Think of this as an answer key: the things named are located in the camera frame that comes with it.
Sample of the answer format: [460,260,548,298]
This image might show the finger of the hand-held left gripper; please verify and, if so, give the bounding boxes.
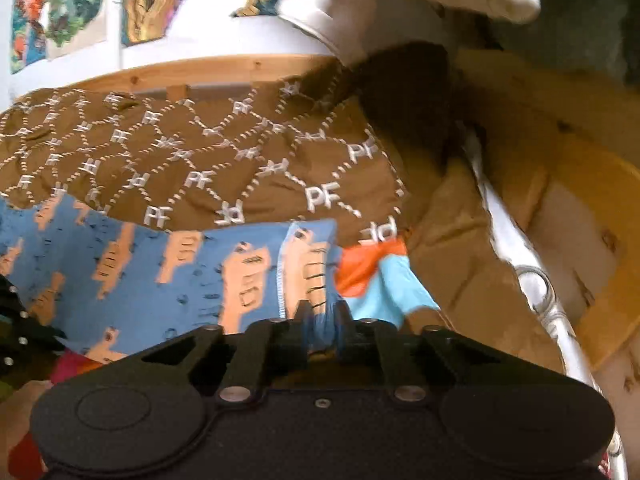
[0,275,68,382]

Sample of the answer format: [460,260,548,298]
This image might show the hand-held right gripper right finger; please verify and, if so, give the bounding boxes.
[334,300,502,405]

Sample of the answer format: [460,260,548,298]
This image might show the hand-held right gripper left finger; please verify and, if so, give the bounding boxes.
[140,299,312,406]

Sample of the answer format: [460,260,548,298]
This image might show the blue pants with orange print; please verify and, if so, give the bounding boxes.
[0,192,342,366]

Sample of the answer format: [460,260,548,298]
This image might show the orange and light blue sheet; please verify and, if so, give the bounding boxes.
[0,239,442,480]

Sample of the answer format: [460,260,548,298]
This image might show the brown patterned blanket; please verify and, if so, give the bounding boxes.
[0,55,568,377]

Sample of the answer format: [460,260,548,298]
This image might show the wooden bed frame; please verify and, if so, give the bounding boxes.
[10,50,640,373]

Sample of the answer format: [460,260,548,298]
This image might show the wall poster with orange-haired figure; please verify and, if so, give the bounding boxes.
[9,0,52,75]

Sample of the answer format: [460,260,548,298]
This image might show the wall poster with blonde figure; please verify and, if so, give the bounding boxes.
[44,0,112,62]

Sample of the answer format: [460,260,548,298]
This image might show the wall poster with colourful swirls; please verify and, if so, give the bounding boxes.
[121,0,195,49]

